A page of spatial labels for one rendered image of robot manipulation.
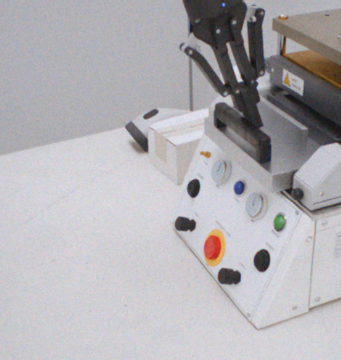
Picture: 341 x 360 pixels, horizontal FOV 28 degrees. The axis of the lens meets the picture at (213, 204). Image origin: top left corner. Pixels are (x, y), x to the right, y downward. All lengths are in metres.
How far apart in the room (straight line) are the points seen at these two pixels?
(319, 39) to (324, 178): 0.23
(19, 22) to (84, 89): 0.33
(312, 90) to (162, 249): 0.38
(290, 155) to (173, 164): 0.41
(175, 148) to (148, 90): 1.31
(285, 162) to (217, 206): 0.18
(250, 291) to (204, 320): 0.08
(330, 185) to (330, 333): 0.22
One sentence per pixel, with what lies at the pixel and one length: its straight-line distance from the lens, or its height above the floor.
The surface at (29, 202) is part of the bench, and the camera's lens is 1.37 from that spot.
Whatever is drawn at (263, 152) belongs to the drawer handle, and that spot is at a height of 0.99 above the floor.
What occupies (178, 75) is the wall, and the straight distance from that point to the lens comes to 2.67.
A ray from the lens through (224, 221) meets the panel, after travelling 1.10.
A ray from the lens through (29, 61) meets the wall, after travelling 2.44.
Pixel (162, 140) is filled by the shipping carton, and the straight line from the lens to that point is 1.38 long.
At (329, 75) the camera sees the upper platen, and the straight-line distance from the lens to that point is 1.07.
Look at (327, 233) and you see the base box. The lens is 0.98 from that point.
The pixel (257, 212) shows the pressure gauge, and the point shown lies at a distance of 1.02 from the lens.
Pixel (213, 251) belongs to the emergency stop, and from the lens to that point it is 1.10.
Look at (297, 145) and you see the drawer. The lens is 1.01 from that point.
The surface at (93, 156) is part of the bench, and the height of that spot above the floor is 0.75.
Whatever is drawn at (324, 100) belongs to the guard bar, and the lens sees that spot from 1.03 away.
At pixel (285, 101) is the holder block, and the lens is 1.13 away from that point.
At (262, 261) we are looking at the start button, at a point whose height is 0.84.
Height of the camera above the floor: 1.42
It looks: 31 degrees down
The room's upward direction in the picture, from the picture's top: straight up
